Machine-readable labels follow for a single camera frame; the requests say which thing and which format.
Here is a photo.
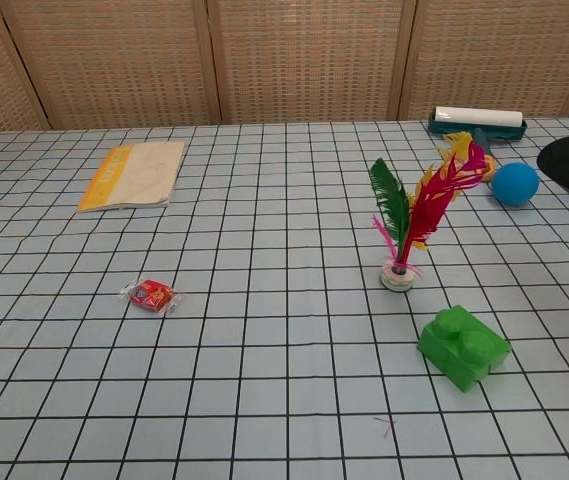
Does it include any colourful feather shuttlecock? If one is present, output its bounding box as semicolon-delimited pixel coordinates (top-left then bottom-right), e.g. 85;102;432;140
367;130;488;292

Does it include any blue grid tablecloth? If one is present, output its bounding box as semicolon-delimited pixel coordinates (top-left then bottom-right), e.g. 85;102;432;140
0;115;569;480

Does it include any red wrapped candy packet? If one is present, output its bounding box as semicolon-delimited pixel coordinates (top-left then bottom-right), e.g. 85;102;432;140
117;278;185;316

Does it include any yellow and white notebook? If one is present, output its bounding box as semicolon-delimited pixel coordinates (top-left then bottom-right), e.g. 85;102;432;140
75;141;186;214

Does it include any green toy building block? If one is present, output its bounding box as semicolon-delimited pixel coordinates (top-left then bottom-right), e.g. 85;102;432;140
416;304;512;395

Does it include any pink feather scrap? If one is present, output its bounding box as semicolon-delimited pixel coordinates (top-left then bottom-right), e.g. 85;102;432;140
372;415;396;441

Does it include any teal lint roller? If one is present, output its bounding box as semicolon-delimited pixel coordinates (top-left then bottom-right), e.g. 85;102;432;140
426;105;529;182

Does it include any blue ball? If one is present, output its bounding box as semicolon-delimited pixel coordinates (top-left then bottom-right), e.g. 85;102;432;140
491;162;541;207

